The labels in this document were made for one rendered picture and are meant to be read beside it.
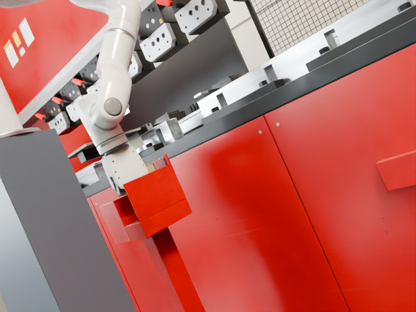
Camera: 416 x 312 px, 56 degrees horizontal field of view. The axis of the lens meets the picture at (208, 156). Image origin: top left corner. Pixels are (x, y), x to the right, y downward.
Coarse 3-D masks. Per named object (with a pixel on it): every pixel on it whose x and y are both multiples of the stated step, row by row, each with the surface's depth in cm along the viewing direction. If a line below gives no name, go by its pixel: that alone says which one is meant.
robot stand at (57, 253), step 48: (0, 144) 81; (48, 144) 90; (0, 192) 79; (48, 192) 86; (0, 240) 83; (48, 240) 82; (96, 240) 92; (0, 288) 87; (48, 288) 79; (96, 288) 87
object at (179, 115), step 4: (168, 112) 175; (172, 112) 177; (176, 112) 177; (180, 112) 179; (184, 112) 181; (160, 116) 177; (164, 116) 176; (168, 116) 173; (172, 116) 174; (176, 116) 176; (180, 116) 178; (184, 116) 180; (156, 120) 180; (160, 120) 176; (164, 120) 175; (156, 124) 172
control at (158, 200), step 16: (144, 176) 102; (160, 176) 105; (176, 176) 109; (128, 192) 99; (144, 192) 101; (160, 192) 104; (176, 192) 107; (112, 208) 107; (128, 208) 108; (144, 208) 100; (160, 208) 103; (176, 208) 106; (112, 224) 111; (128, 224) 106; (144, 224) 99; (160, 224) 102; (128, 240) 107
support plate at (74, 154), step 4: (136, 128) 155; (140, 128) 156; (124, 132) 150; (128, 132) 151; (132, 132) 155; (128, 136) 160; (84, 144) 137; (88, 144) 137; (92, 144) 139; (80, 148) 139; (84, 148) 139; (88, 148) 143; (72, 152) 143; (76, 152) 142; (68, 156) 146; (72, 156) 146; (76, 156) 151
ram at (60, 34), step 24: (48, 0) 166; (144, 0) 134; (0, 24) 196; (48, 24) 171; (72, 24) 161; (96, 24) 152; (0, 48) 202; (24, 48) 188; (48, 48) 176; (72, 48) 165; (96, 48) 156; (0, 72) 210; (24, 72) 195; (48, 72) 181; (72, 72) 170; (24, 96) 201; (48, 96) 187; (24, 120) 208
